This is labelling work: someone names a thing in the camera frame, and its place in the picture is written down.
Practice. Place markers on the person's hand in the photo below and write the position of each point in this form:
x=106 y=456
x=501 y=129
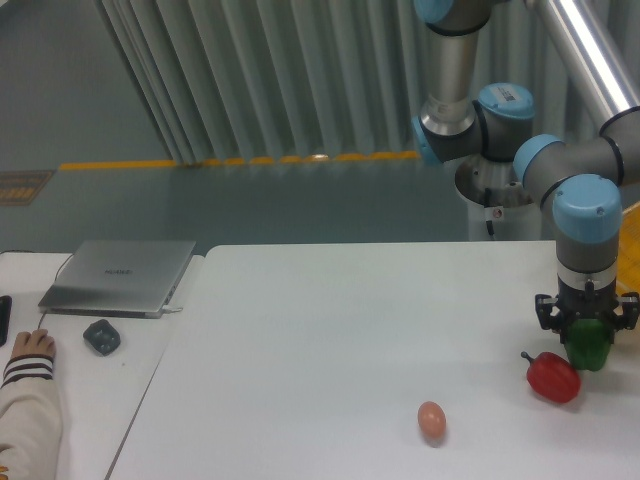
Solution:
x=34 y=343

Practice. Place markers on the white sleeved forearm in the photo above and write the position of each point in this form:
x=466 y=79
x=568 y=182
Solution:
x=31 y=419

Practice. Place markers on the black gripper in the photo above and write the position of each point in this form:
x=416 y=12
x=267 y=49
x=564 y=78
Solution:
x=583 y=296

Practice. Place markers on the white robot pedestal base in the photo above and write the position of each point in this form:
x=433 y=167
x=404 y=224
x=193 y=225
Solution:
x=498 y=207

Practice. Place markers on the red toy bell pepper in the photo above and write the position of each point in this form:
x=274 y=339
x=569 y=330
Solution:
x=552 y=377

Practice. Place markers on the yellow plastic basket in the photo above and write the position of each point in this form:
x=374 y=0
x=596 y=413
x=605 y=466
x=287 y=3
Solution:
x=629 y=252

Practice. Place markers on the brown egg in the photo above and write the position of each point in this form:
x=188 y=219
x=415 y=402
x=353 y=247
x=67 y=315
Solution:
x=431 y=420

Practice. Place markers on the silver closed laptop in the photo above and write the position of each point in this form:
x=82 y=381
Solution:
x=119 y=278

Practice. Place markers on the green toy bell pepper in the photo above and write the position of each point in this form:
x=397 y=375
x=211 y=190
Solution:
x=587 y=344

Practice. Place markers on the small black controller device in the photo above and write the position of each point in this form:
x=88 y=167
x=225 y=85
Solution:
x=102 y=337

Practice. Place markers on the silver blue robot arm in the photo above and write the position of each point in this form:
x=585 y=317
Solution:
x=575 y=186

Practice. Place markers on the grey pleated curtain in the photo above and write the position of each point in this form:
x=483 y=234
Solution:
x=249 y=80

